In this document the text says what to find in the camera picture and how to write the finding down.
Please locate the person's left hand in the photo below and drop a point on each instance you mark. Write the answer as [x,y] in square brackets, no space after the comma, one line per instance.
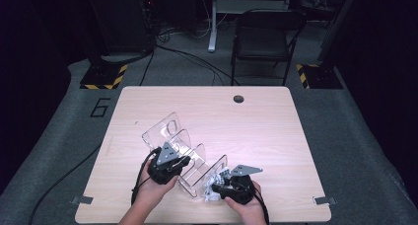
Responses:
[148,192]

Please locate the person's right hand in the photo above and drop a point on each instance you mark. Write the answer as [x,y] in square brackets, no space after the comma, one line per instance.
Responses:
[249,210]

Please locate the black folding chair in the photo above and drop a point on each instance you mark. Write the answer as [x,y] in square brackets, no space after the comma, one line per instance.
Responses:
[259,37]

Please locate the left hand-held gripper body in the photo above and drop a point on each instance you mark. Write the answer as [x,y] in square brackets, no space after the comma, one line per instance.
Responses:
[162,170]

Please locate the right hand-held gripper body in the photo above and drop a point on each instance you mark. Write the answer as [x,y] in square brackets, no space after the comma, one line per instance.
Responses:
[241,188]

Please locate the clear acrylic organizer rack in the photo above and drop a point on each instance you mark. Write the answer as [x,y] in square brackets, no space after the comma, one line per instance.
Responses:
[197,172]

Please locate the black cabinet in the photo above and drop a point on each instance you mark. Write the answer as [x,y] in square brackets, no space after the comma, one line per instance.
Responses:
[121,21]

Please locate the white metal desk frame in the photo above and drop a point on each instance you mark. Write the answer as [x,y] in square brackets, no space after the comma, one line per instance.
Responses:
[213,21]

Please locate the black stand with striped base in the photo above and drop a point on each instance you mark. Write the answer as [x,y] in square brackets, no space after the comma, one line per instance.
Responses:
[102,75]
[323,77]

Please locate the white grey patterned cloth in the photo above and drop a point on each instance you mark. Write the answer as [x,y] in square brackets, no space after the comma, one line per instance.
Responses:
[210,185]

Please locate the grey metal table bracket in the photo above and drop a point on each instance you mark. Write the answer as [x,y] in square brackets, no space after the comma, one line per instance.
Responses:
[82,200]
[325,200]

